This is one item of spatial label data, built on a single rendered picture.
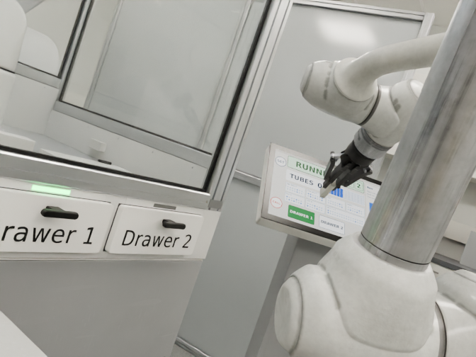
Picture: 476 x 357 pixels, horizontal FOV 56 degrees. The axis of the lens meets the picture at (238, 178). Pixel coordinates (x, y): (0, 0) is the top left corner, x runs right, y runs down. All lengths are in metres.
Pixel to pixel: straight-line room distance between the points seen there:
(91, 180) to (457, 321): 0.70
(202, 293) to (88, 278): 1.60
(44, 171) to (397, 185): 0.62
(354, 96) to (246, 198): 1.56
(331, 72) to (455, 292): 0.51
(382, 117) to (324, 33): 1.51
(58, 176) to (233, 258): 1.69
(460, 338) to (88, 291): 0.74
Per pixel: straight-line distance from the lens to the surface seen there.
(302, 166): 1.57
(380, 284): 0.62
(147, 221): 1.08
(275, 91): 2.52
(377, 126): 1.07
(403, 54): 0.92
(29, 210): 0.89
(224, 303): 2.55
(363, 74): 0.96
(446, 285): 0.78
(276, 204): 1.43
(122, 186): 1.02
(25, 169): 0.89
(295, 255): 1.56
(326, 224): 1.49
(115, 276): 1.11
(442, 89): 0.61
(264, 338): 1.64
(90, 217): 0.97
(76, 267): 1.03
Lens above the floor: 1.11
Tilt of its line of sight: 2 degrees down
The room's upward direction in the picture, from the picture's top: 19 degrees clockwise
